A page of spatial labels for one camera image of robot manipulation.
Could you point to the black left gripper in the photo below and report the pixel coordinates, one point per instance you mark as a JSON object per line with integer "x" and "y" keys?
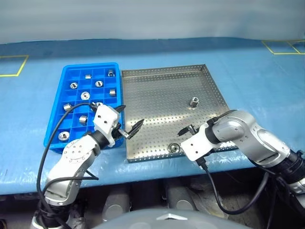
{"x": 119, "y": 134}

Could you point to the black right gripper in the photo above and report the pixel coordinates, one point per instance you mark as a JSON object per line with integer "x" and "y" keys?
{"x": 192, "y": 129}

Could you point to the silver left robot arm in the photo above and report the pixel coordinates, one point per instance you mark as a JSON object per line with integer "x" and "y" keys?
{"x": 76, "y": 152}

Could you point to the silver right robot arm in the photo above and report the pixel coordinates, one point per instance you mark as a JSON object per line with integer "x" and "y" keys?
{"x": 240, "y": 128}

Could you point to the blue compartment tray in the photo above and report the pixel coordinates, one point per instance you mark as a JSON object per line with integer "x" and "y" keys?
{"x": 72, "y": 122}

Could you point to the perforated metal tray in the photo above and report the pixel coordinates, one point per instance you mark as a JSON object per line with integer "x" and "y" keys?
{"x": 162, "y": 95}

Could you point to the dark grey rounded shape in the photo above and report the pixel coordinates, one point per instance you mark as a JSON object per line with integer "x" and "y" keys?
{"x": 116, "y": 206}
{"x": 179, "y": 199}

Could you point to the clear crumpled plastic sheet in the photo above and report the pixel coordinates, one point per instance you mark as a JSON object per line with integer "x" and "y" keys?
{"x": 209, "y": 198}

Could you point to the grey robot torso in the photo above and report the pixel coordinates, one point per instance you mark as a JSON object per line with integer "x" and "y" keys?
{"x": 166, "y": 221}

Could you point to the yellow tape single square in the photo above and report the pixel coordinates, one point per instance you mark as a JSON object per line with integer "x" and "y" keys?
{"x": 23, "y": 66}

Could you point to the yellow tape double square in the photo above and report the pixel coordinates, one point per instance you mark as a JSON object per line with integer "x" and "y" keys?
{"x": 288, "y": 53}

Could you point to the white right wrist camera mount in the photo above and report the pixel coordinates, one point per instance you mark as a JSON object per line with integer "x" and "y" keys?
{"x": 195, "y": 148}

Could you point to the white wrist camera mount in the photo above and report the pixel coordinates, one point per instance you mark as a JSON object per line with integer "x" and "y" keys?
{"x": 195, "y": 148}
{"x": 104, "y": 117}

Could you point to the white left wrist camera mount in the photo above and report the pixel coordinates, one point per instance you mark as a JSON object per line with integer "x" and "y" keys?
{"x": 104, "y": 117}

